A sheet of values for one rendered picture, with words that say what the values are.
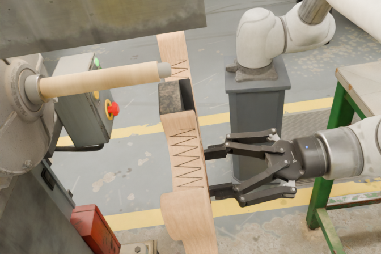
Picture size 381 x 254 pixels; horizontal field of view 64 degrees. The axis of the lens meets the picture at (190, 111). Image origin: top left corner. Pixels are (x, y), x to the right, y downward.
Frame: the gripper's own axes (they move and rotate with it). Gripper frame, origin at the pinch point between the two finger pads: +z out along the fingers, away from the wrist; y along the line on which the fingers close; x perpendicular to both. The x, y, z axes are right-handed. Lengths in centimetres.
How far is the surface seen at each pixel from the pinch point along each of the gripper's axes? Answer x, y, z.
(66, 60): 1, 38, 33
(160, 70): 19.8, 7.5, 4.4
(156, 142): -121, 93, 33
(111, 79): 20.0, 7.0, 11.8
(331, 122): -38, 32, -44
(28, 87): 21.1, 7.1, 24.2
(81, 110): -3.7, 23.8, 28.4
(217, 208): -112, 37, -1
